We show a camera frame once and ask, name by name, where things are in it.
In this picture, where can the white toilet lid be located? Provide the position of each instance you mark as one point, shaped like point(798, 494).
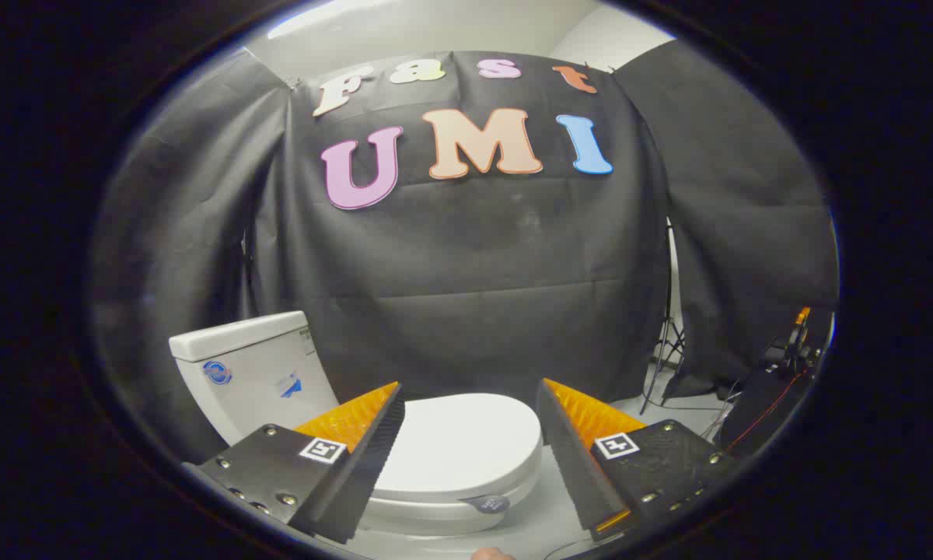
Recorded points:
point(459, 443)

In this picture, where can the black tripod stand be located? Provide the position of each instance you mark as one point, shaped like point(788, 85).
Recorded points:
point(666, 327)

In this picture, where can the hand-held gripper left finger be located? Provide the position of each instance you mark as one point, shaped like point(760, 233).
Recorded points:
point(361, 467)

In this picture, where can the black backdrop cloth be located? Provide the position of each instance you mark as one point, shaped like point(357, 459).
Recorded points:
point(474, 257)

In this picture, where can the white toilet seat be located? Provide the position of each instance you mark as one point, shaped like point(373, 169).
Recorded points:
point(435, 505)

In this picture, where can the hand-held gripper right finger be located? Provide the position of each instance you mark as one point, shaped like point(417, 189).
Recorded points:
point(575, 467)

